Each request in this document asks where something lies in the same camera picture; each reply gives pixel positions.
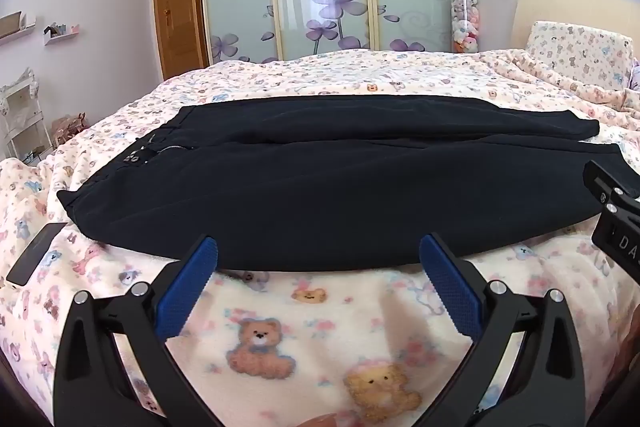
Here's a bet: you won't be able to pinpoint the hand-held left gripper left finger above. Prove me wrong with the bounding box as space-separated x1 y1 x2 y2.
52 234 221 427

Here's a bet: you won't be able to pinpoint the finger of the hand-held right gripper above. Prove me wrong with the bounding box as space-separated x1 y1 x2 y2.
583 161 640 214

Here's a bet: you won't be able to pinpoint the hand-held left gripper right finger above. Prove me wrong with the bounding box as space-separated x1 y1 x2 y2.
419 233 587 427

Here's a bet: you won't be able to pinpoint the black pants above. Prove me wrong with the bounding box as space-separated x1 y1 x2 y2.
56 94 626 273

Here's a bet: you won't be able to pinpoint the person's right forearm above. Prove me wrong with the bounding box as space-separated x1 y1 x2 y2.
614 307 640 375

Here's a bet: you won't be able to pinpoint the teddy bear printed blanket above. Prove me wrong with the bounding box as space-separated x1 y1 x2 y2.
0 48 640 427

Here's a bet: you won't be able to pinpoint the teddy bear printed pillow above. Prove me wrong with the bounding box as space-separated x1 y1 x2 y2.
525 21 635 90

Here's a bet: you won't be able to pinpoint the black phone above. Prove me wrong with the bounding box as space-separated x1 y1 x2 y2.
6 222 68 287

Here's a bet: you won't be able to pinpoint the beige headboard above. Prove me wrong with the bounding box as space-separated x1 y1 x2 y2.
511 0 640 52

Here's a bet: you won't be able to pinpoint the clear tube of plush toys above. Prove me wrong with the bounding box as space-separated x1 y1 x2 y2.
450 0 482 54

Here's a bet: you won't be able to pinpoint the white storage rack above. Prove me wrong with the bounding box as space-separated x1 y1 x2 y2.
0 68 53 165

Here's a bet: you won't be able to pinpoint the wooden door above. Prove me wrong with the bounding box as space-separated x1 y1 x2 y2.
152 0 208 82

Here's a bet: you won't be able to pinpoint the white wall shelf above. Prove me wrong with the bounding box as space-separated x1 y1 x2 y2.
0 11 37 40
44 23 81 45

